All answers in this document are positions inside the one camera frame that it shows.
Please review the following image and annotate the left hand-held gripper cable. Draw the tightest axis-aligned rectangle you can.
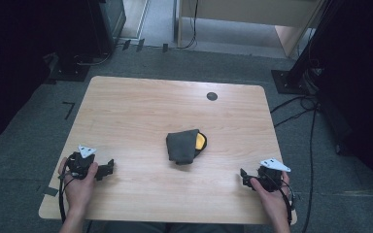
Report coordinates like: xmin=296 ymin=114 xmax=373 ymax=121
xmin=57 ymin=160 xmax=81 ymax=225

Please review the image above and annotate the person's left hand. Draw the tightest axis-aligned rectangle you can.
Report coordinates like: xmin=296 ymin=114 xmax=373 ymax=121
xmin=57 ymin=157 xmax=100 ymax=212

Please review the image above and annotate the dark curtain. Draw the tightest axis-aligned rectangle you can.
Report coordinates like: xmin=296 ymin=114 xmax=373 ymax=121
xmin=0 ymin=0 xmax=93 ymax=149
xmin=295 ymin=0 xmax=373 ymax=212

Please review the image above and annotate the black stand base plate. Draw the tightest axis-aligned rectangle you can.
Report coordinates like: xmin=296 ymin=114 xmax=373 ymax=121
xmin=270 ymin=69 xmax=312 ymax=96
xmin=49 ymin=59 xmax=91 ymax=83

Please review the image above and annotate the hand-held gripper cable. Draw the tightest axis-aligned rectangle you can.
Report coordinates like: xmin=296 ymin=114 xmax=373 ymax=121
xmin=270 ymin=177 xmax=298 ymax=226
xmin=57 ymin=160 xmax=81 ymax=225

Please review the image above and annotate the right hand-held gripper cable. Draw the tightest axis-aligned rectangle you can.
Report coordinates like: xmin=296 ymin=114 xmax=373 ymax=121
xmin=270 ymin=177 xmax=298 ymax=226

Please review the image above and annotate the black hanging cable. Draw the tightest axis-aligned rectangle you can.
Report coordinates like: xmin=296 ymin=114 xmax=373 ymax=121
xmin=176 ymin=0 xmax=199 ymax=50

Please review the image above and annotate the long black floor cable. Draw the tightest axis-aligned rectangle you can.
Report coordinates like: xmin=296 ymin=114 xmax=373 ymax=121
xmin=300 ymin=105 xmax=320 ymax=233

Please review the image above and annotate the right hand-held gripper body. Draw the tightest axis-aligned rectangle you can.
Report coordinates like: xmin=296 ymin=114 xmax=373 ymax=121
xmin=254 ymin=157 xmax=291 ymax=194

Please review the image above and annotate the dark grey cloth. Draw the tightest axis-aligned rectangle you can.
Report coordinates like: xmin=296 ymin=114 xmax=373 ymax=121
xmin=165 ymin=128 xmax=208 ymax=166

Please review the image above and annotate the black cabinet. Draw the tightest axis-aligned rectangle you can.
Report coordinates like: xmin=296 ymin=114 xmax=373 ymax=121
xmin=56 ymin=0 xmax=127 ymax=61

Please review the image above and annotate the light wooden cabinet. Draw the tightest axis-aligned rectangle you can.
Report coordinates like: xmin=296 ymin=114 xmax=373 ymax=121
xmin=176 ymin=0 xmax=325 ymax=58

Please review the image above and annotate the person's right hand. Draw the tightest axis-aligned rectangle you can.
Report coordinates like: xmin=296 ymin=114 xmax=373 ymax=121
xmin=250 ymin=171 xmax=292 ymax=224

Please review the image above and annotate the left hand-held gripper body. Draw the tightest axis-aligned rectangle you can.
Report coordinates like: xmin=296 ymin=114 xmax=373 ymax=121
xmin=65 ymin=145 xmax=97 ymax=181

